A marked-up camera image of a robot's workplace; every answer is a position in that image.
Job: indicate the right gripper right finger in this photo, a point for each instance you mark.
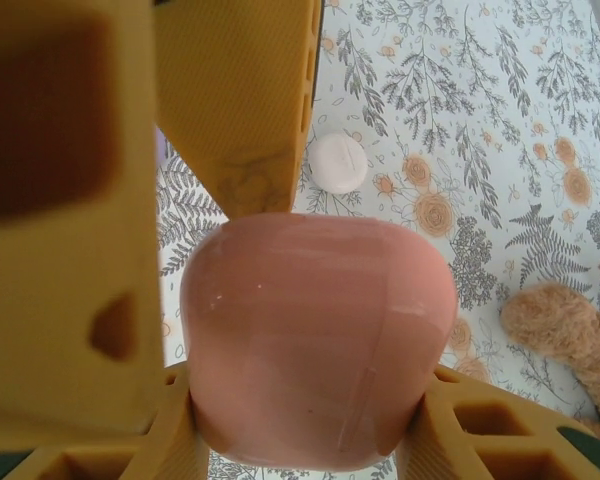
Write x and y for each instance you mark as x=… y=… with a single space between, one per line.
x=437 y=425

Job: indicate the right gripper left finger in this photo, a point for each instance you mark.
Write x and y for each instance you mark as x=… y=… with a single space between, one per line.
x=175 y=425

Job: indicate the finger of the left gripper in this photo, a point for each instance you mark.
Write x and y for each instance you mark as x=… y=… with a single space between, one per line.
x=230 y=100
x=55 y=275

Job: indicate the pink earbud charging case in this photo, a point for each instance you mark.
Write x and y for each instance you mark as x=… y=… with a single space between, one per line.
x=305 y=325

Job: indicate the white round earbud case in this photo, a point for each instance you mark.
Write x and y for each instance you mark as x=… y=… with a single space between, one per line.
x=337 y=162

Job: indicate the brown teddy bear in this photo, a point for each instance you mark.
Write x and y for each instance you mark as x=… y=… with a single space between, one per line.
x=555 y=320

